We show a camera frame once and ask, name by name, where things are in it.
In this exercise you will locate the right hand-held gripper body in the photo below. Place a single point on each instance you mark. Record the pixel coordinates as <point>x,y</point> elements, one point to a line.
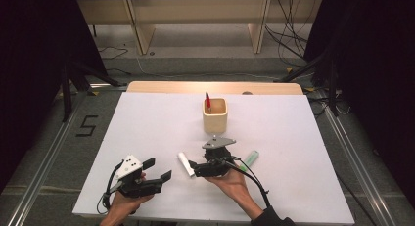
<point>217,144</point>

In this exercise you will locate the white board mat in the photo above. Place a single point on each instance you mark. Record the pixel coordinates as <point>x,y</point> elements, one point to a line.
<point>163,128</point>

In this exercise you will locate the red pen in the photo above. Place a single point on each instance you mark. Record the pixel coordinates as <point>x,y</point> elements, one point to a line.
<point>207,103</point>

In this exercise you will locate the black tripod stand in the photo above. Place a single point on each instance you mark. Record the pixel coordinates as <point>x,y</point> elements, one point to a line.
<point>332,89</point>
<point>67,99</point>

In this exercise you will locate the green highlighter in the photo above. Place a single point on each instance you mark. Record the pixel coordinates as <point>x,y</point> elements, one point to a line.
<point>251,159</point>

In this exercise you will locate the beige wooden bench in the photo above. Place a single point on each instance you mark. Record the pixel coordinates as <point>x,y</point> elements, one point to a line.
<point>195,10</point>

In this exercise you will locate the person's right hand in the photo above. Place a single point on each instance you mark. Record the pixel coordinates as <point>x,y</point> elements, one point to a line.
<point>235,185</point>

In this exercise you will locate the beige square pen holder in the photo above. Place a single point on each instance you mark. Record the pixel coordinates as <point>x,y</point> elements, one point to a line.
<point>215,123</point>

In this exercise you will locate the black curtain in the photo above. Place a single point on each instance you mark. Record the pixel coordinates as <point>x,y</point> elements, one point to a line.
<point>32,56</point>
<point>375,56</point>

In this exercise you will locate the white stick eraser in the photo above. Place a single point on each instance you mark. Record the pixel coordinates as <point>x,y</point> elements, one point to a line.
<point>184,160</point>

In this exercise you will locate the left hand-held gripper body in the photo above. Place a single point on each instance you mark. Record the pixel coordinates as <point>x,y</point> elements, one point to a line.
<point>130,165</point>

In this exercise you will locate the aluminium floor rail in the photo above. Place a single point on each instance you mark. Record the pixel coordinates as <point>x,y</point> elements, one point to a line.
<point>39,173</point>
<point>359,167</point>

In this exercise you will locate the person's left hand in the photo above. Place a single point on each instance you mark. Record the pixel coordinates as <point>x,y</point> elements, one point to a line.
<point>125,204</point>

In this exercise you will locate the yellow tape piece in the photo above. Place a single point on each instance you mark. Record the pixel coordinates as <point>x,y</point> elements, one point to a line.
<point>95,93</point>
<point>289,69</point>
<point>310,89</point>

